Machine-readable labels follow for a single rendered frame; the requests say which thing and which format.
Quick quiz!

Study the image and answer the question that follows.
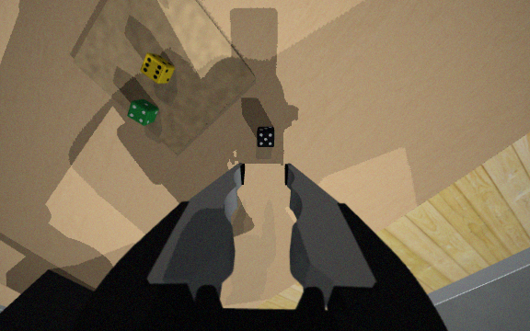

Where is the black die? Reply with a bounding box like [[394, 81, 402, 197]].
[[257, 127, 274, 147]]

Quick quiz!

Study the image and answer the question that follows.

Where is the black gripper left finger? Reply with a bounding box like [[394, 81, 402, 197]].
[[70, 163, 245, 331]]

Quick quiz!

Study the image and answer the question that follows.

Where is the green die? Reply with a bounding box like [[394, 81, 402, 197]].
[[128, 99, 159, 125]]

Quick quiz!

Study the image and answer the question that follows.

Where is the yellow die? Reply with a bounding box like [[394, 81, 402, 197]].
[[141, 52, 175, 84]]

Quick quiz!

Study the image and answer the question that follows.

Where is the tan textured mat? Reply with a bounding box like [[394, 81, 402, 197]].
[[73, 0, 256, 153]]

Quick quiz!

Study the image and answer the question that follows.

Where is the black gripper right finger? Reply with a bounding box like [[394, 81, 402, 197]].
[[284, 163, 448, 331]]

